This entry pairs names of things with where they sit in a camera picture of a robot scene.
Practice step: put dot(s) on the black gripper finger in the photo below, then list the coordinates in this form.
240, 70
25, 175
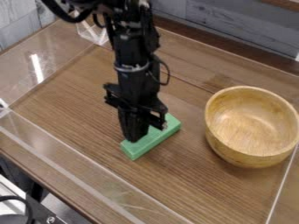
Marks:
156, 119
133, 124

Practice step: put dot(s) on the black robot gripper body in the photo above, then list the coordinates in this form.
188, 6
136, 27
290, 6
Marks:
135, 94

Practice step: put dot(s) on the green rectangular block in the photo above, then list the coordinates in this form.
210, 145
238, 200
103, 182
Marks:
135, 150

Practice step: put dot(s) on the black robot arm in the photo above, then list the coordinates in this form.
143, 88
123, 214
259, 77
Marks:
133, 38

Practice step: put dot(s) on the brown wooden bowl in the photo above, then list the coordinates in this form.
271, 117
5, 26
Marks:
251, 126

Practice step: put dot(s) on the clear acrylic corner bracket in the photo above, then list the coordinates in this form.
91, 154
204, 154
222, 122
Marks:
91, 32

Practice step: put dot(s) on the clear acrylic tray wall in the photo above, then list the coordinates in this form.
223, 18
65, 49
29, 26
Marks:
59, 131

